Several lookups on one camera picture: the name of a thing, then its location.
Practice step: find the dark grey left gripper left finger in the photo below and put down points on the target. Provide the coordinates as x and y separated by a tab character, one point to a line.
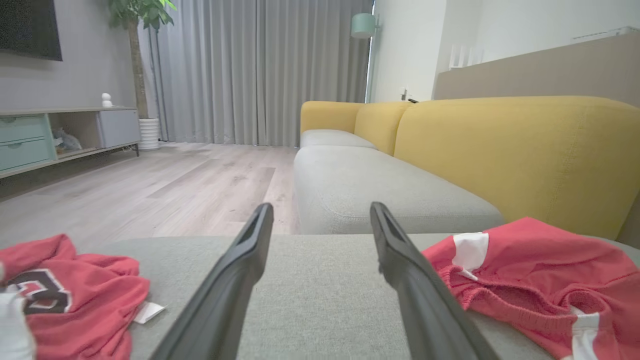
225	300

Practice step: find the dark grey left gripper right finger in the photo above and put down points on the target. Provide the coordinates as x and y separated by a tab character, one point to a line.
425	310

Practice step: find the red jersey shorts with number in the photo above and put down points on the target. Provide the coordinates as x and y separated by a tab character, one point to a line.
95	300

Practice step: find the folded red garment white trim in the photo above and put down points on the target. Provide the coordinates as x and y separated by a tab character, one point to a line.
530	270

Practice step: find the yellow and grey sofa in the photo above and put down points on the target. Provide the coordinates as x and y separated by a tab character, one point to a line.
500	150

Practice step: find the white ribbed plant pot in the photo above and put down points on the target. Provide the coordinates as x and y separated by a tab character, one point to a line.
148	134

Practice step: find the long teal and white cabinet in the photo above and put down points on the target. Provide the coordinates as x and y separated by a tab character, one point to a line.
117	127

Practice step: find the small dark object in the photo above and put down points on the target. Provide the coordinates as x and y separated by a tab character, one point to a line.
412	101

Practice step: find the grey plush toy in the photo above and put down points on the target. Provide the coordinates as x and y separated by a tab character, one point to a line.
67	141

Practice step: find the grey curtain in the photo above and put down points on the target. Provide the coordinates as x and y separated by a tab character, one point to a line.
250	70

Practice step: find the small white figurine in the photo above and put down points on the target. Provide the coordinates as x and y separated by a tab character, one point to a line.
106	100

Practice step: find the white slatted rack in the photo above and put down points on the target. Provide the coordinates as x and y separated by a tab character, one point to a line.
465	56

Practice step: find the green indoor tree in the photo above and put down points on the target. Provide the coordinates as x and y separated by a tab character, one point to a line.
135	50

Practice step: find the teal lamp shade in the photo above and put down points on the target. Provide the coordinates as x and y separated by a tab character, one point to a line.
362	26

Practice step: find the beige wall panel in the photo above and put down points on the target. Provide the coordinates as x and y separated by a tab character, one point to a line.
550	75

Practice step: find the black wall television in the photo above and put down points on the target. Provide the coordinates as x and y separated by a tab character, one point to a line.
25	25

